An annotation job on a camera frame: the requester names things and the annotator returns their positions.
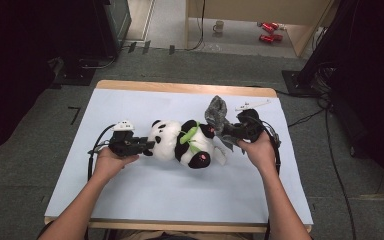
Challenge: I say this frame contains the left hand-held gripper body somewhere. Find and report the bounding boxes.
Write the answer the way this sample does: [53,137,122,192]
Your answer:
[108,120,148,158]

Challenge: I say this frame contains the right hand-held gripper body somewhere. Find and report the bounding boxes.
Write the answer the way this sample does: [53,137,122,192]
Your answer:
[233,99,272,144]

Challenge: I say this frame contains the grey fluffy cloth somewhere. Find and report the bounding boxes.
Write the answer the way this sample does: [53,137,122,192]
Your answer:
[204,95,240,153]

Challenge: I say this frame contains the panda plush toy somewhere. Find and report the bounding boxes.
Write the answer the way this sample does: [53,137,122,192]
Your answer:
[142,119,230,170]

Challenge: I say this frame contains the person's left hand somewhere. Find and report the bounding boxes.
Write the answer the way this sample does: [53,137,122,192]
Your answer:
[94,146,141,183]

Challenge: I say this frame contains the person's right hand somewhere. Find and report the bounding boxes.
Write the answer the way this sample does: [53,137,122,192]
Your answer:
[236,131,277,175]

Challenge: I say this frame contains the pale blue table sheet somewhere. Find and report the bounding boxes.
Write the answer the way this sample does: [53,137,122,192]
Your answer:
[44,88,314,226]

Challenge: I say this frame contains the black stand base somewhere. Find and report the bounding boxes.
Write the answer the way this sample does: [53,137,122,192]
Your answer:
[53,58,98,87]
[281,69,318,99]

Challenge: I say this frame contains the person's beige trousers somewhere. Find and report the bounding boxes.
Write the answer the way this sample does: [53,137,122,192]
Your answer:
[114,230,252,240]

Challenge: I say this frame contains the beige wooden desk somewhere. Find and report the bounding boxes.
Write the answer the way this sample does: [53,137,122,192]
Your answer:
[184,0,336,59]

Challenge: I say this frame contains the dark cabinet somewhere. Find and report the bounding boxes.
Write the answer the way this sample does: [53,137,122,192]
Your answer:
[91,0,133,60]

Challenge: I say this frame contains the dark curtain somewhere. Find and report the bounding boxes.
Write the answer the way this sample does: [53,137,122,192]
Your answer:
[0,0,95,158]
[308,0,384,201]

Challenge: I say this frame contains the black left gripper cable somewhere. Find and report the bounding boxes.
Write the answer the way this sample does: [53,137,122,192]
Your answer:
[86,123,116,182]

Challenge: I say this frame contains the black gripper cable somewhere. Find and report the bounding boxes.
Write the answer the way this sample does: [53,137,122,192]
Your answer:
[261,117,283,240]
[86,123,116,182]

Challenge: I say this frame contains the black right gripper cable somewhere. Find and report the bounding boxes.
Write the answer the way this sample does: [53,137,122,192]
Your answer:
[261,117,283,240]

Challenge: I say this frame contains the tangled cable bundle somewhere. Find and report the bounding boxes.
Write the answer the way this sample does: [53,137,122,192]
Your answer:
[313,61,338,102]

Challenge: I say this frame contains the long black floor cable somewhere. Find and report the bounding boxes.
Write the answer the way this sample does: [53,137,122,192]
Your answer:
[324,99,358,240]

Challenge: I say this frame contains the black hanging cable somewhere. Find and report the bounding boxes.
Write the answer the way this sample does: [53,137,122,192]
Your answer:
[184,0,206,52]

